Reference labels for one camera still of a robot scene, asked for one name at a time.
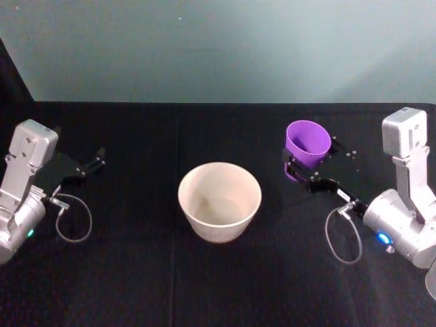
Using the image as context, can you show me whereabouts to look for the black side panel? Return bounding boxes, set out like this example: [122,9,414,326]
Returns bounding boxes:
[0,37,35,104]

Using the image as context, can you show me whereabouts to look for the purple plastic cup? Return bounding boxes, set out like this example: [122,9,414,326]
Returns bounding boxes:
[283,119,332,183]

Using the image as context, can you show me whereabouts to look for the thin gripper cable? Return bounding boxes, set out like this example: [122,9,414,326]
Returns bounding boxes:
[324,202,363,265]
[49,192,93,244]

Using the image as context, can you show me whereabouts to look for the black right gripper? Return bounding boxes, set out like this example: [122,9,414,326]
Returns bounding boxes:
[281,136,368,219]

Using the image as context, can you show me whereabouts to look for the black table cloth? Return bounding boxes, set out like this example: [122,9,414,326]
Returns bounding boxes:
[0,100,436,327]

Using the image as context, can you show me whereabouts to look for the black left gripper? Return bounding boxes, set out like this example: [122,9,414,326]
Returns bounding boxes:
[36,125,106,199]

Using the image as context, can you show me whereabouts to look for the thin right gripper cable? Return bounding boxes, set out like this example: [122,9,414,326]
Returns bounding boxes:
[324,202,363,265]

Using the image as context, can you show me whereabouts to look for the cream round bowl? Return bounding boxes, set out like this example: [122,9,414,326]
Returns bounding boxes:
[177,162,262,244]

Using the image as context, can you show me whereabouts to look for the thin left gripper cable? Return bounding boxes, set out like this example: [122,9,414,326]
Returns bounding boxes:
[49,192,93,244]

